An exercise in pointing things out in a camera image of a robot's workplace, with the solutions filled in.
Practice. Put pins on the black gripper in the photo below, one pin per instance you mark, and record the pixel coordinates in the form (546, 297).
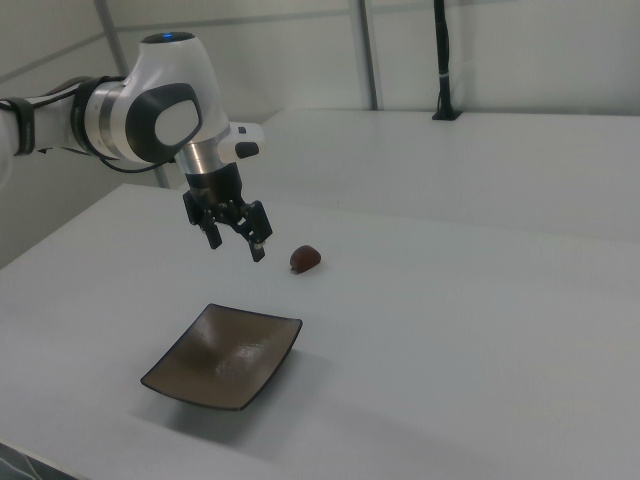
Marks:
(216, 189)

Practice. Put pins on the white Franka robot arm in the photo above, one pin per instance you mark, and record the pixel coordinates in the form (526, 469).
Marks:
(165, 85)

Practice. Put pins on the small brown round food item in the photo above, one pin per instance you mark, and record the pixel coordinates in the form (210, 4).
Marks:
(306, 260)

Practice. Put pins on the brown square ceramic plate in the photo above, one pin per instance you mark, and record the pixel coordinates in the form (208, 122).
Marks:
(225, 357)

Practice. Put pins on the black camera stand pole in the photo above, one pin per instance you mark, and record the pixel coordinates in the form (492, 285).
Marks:
(443, 60)

